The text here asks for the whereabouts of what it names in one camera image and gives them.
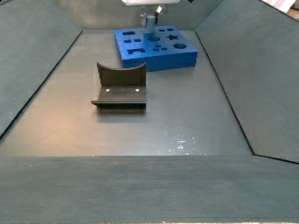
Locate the black curved holder stand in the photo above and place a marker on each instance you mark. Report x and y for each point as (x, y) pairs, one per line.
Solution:
(122, 86)

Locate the light blue oval peg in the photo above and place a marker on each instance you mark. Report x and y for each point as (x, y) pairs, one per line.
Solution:
(150, 24)

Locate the blue shape sorting board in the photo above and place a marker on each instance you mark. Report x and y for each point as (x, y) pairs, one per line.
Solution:
(162, 50)

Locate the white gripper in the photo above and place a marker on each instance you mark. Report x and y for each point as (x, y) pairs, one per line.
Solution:
(147, 2)

